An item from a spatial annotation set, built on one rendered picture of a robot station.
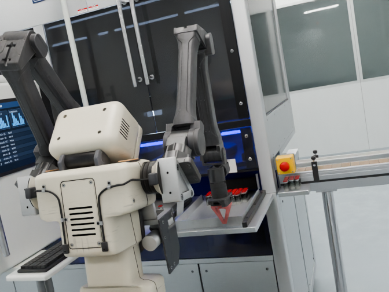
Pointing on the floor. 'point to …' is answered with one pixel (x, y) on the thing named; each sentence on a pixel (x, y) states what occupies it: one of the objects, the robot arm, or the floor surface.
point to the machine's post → (262, 142)
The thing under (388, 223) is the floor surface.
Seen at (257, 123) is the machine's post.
